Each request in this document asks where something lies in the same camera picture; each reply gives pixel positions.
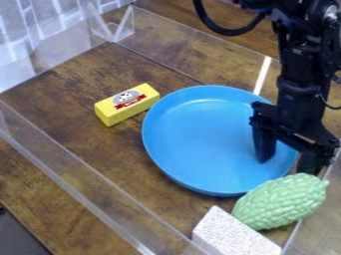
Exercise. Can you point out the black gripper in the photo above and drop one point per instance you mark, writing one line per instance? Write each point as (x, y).
(309, 138)

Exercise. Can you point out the white speckled foam block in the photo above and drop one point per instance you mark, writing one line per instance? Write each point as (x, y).
(224, 236)

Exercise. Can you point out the clear acrylic enclosure wall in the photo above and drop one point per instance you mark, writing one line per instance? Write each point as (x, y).
(78, 180)

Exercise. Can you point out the yellow butter box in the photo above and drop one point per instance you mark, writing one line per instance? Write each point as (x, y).
(126, 104)

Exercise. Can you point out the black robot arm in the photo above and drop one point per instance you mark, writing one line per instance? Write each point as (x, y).
(308, 28)

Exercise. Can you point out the green bumpy gourd toy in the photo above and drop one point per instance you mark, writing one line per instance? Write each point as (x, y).
(281, 201)

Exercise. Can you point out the blue round tray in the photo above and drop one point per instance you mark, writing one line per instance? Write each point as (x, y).
(197, 136)

